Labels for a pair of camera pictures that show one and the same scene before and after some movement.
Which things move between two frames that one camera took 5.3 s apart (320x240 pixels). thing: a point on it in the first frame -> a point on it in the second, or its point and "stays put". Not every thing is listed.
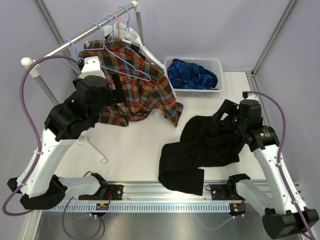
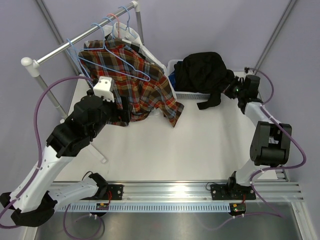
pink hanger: x=118 y=24 stays put
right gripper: x=229 y=107 -> x=235 y=81
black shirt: x=204 y=143 -> x=204 y=72
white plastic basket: x=214 y=65 -> x=182 y=95
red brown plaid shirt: x=145 y=83 stays put
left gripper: x=116 y=95 -> x=123 y=115
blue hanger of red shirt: x=112 y=26 stays put
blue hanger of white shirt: x=127 y=23 stays put
